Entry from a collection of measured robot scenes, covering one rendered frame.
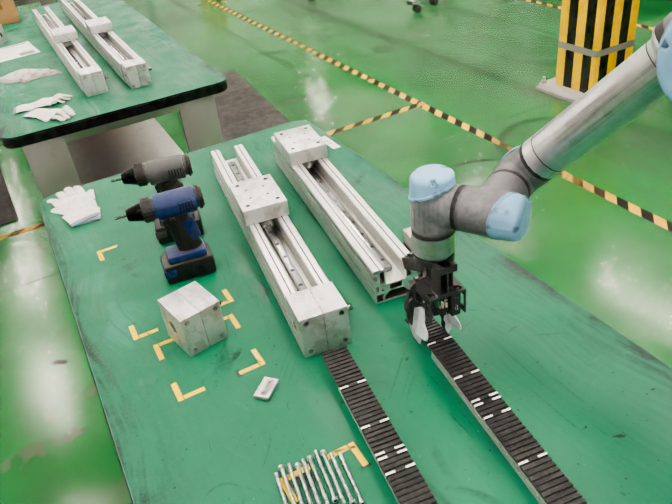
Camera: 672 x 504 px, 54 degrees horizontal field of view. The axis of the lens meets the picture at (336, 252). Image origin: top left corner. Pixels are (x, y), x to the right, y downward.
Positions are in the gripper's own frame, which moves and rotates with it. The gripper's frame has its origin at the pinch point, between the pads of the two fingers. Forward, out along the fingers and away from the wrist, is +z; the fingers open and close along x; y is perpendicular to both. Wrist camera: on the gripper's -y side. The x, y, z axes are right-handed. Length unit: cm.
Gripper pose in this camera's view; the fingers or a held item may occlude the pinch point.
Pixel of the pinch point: (431, 331)
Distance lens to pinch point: 128.9
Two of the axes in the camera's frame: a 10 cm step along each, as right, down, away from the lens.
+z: 1.1, 8.3, 5.5
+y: 3.4, 4.9, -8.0
